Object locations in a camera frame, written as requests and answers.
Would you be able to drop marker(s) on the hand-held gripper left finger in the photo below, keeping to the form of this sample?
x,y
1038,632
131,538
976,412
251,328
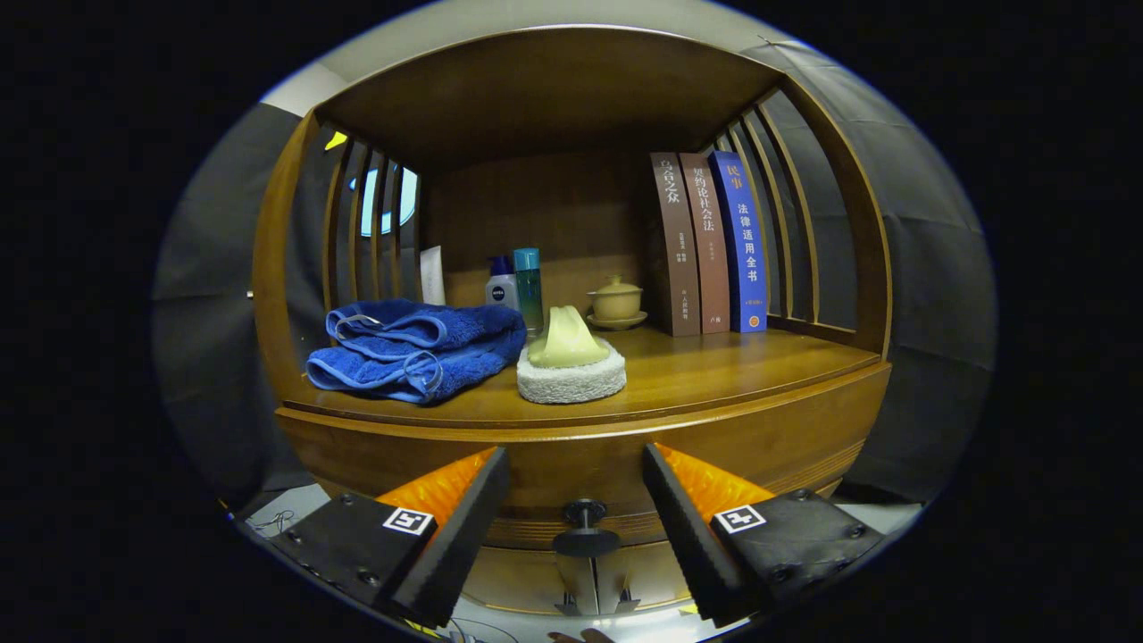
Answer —
x,y
464,536

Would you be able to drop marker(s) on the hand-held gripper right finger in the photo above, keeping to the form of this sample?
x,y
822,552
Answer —
x,y
692,540

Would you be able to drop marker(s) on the black drawer knob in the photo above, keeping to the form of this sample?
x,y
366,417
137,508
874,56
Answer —
x,y
585,540

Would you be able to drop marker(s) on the wooden drawer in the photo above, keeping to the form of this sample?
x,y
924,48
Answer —
x,y
580,455

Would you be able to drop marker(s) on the wooden cabinet door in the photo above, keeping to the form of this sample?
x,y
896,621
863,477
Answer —
x,y
652,572
518,576

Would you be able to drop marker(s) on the wooden countertop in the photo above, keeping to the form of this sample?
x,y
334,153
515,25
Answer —
x,y
714,366

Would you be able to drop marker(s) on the brown wooden cabinet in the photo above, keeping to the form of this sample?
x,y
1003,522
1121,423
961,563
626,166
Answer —
x,y
536,98

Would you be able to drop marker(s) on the blue folded towel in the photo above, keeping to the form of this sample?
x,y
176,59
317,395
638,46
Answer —
x,y
402,357

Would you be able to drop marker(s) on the white bottle with blue cap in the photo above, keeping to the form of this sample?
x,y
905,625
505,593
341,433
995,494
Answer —
x,y
501,290

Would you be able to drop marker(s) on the beige lidded teacup with saucer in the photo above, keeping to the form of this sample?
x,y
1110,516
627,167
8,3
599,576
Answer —
x,y
616,304

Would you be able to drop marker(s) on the teal clear bottle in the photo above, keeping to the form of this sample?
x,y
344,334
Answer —
x,y
529,290

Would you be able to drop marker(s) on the white tube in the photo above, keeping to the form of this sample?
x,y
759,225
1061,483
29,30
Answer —
x,y
432,277

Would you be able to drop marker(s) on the dark brown book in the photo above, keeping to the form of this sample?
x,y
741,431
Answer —
x,y
676,250

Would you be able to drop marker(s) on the reddish brown book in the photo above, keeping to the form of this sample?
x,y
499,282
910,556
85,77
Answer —
x,y
710,250

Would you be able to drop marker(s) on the blue book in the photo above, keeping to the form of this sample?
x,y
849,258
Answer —
x,y
743,246

